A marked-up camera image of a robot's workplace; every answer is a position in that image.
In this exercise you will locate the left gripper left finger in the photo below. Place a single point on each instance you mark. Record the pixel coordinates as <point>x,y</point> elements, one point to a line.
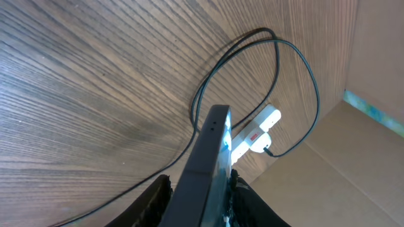
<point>147,210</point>

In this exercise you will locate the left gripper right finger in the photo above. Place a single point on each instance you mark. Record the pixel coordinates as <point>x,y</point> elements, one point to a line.
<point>245,208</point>

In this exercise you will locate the Samsung Galaxy smartphone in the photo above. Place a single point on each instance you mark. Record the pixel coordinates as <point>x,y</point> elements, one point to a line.
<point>201,197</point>

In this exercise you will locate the white charger plug adapter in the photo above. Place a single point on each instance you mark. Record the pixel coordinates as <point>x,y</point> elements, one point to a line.
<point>259,142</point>

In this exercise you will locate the white power strip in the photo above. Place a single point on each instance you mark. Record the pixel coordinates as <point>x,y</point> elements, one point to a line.
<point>262,123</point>

